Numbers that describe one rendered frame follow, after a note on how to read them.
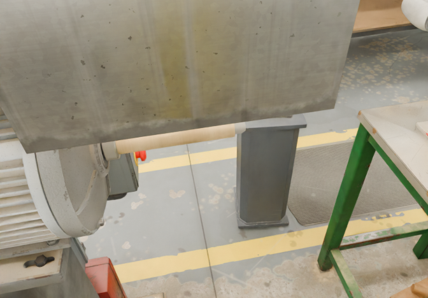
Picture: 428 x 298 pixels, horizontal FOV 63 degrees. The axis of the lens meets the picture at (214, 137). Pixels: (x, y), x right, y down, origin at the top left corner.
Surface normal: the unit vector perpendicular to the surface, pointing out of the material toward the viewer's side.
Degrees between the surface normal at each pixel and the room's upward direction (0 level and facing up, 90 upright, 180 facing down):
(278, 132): 90
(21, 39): 90
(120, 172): 90
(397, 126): 0
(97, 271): 0
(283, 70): 90
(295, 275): 0
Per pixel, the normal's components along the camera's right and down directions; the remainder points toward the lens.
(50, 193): 0.16, 0.36
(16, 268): -0.04, -0.75
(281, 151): 0.05, 0.66
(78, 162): 0.99, -0.12
